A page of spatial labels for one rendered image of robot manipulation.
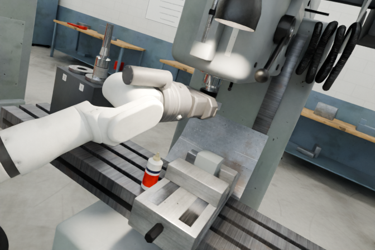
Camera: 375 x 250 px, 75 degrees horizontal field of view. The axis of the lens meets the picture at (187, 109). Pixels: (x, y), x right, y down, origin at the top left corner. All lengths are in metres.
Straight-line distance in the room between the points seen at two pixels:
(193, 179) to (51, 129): 0.34
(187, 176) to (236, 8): 0.39
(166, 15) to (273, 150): 5.00
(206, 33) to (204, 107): 0.17
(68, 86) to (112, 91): 0.46
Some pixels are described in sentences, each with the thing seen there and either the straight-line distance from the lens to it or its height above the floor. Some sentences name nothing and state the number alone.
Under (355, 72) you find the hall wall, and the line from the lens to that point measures 4.84.
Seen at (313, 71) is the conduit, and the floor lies 1.39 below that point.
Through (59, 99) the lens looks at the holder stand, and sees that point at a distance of 0.98.
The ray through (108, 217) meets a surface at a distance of 0.73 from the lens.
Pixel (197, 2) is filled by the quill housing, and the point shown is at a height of 1.45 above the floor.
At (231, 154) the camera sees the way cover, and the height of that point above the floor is 1.01.
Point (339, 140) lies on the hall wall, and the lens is 4.92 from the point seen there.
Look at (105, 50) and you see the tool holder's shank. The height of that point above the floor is 1.26.
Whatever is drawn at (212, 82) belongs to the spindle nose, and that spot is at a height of 1.29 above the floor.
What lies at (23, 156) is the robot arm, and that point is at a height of 1.15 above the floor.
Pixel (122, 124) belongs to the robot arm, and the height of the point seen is 1.21.
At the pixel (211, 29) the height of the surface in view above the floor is 1.40.
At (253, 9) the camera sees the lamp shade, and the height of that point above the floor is 1.44.
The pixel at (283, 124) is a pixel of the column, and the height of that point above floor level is 1.18.
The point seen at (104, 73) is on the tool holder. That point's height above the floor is 1.18.
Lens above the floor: 1.37
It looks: 15 degrees down
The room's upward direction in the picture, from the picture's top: 18 degrees clockwise
